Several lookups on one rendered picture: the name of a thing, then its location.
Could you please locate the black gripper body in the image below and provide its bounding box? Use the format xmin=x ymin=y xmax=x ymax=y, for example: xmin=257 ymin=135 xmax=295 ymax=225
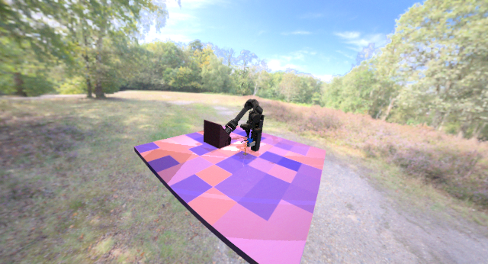
xmin=240 ymin=120 xmax=262 ymax=134

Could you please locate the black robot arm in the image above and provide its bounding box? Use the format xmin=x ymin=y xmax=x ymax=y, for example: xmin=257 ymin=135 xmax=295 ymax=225
xmin=224 ymin=98 xmax=263 ymax=135

